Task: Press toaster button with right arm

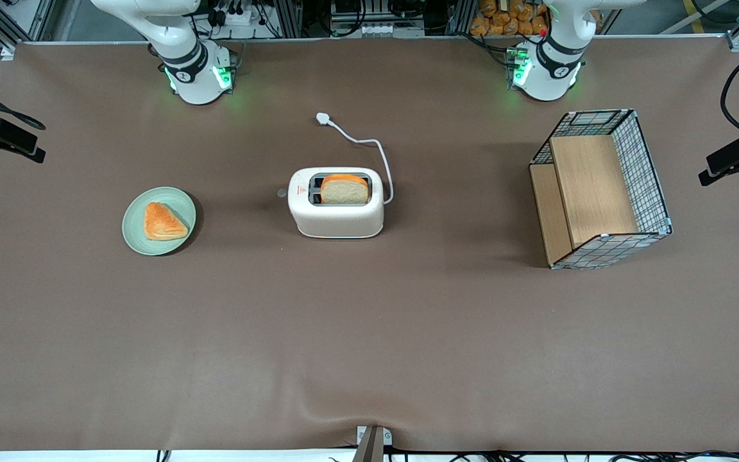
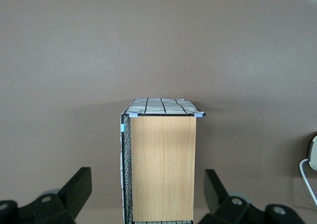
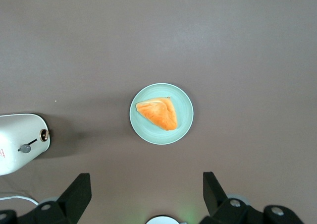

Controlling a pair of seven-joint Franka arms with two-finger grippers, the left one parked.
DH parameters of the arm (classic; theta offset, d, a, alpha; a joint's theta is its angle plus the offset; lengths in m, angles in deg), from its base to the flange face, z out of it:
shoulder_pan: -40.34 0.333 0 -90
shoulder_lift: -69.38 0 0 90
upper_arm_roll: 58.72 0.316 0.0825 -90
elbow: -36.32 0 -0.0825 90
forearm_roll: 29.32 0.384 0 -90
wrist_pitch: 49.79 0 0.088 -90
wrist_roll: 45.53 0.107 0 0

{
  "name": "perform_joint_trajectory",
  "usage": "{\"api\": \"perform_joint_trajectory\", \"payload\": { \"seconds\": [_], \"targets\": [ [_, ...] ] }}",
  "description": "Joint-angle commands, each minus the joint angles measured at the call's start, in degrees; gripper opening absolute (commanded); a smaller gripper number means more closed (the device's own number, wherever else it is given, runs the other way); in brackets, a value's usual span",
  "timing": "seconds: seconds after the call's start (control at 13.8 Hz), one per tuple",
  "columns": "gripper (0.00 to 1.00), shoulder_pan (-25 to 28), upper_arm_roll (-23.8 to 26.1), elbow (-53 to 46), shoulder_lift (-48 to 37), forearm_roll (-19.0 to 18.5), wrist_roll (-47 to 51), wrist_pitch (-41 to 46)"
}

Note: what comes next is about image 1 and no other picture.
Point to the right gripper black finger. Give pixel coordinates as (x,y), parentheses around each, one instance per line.
(34,155)
(12,135)

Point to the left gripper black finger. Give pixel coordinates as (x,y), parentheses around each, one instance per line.
(706,178)
(735,155)

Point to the white two-slot toaster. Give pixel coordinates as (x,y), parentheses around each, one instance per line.
(337,218)

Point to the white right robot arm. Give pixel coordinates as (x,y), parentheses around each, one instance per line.
(193,70)

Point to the triangular orange toast piece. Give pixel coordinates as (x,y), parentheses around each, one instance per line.
(161,223)

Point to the pale green round plate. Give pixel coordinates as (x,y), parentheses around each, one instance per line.
(177,205)

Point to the white power strip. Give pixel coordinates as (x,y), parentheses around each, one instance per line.
(235,14)

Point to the bag of orange buns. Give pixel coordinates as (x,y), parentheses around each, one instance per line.
(504,19)

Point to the bread slice with orange crust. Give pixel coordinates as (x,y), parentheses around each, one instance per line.
(344,191)

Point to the brown table cloth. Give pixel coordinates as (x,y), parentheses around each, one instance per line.
(369,321)

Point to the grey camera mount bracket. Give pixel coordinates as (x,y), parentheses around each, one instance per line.
(373,443)

